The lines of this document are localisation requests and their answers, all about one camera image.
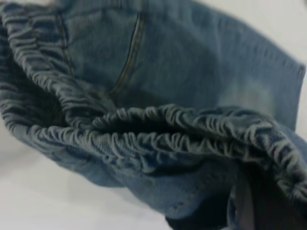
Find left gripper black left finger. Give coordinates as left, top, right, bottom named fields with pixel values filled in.
left=166, top=214, right=231, bottom=230

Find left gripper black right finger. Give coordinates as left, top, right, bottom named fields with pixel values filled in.
left=242, top=171, right=307, bottom=230

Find blue denim children's pants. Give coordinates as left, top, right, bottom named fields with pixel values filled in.
left=0, top=0, right=307, bottom=230

